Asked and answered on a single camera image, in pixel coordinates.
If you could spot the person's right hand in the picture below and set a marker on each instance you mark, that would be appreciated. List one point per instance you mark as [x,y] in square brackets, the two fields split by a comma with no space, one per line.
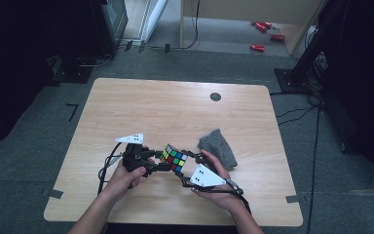
[227,198]

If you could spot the black stand base plate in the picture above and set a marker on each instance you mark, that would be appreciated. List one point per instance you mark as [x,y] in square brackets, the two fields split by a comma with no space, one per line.
[71,73]

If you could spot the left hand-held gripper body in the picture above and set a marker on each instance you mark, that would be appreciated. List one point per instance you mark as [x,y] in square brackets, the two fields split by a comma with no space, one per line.
[133,156]

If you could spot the short black tape strip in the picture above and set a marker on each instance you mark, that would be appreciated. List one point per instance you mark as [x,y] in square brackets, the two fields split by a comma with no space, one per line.
[142,46]
[128,46]
[167,48]

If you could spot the grey cloth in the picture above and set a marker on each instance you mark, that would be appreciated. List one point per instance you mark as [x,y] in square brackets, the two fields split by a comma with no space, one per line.
[219,148]

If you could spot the dark curtain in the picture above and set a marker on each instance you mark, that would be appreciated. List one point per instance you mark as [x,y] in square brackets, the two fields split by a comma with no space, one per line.
[19,65]
[363,81]

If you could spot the black angled tape mark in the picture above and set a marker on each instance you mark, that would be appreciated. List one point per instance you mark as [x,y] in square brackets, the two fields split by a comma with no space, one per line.
[74,110]

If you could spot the person's left hand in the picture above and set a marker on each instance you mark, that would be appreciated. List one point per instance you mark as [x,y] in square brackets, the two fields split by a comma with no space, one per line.
[121,185]

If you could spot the white panel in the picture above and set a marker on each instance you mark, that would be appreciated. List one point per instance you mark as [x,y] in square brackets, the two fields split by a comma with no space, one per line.
[149,19]

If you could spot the round black table grommet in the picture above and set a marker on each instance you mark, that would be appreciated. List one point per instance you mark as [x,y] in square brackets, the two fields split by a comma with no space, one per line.
[215,96]

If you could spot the black metal stand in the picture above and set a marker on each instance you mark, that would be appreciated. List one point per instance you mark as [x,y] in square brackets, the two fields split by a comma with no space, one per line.
[300,73]

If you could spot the black cabinet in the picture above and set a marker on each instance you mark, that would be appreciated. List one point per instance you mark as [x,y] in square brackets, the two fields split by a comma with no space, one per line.
[110,26]

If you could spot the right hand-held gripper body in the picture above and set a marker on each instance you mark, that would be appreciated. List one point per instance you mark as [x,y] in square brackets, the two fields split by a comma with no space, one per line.
[206,177]

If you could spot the multicoloured puzzle cube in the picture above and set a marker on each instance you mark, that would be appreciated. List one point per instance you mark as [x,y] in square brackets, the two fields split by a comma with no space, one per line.
[173,158]

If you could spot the grey tape strip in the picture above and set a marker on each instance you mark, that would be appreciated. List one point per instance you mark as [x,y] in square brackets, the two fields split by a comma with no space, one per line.
[292,198]
[53,193]

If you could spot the red can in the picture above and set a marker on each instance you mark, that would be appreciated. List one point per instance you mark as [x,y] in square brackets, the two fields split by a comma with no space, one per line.
[261,27]
[268,24]
[277,37]
[257,47]

